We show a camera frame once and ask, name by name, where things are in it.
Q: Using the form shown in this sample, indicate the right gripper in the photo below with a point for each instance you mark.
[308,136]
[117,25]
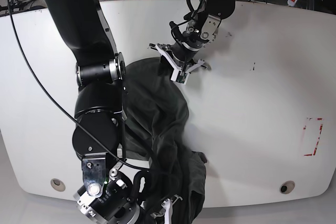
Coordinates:
[114,205]

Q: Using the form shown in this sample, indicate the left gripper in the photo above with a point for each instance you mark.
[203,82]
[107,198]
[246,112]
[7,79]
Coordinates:
[184,50]

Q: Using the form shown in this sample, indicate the dark grey T-shirt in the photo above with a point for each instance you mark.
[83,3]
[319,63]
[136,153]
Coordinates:
[157,113]

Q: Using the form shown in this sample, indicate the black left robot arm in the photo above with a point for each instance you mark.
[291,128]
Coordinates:
[202,27]

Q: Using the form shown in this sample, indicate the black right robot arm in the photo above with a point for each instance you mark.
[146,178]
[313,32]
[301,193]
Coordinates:
[99,137]

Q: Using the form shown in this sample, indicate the left table grommet hole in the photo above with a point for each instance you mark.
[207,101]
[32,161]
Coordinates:
[57,185]

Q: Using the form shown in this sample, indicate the table grommet hole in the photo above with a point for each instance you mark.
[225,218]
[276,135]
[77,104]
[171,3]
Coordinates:
[57,185]
[287,187]

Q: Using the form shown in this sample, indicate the red tape marking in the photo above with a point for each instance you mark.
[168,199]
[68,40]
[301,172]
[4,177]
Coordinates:
[311,136]

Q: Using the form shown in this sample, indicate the right table grommet hole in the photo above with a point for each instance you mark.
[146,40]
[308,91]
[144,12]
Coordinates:
[287,187]

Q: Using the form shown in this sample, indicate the black tripod legs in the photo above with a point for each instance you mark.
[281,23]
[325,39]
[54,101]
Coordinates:
[18,6]

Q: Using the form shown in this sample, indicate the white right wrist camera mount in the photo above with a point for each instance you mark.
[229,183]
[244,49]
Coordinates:
[165,213]

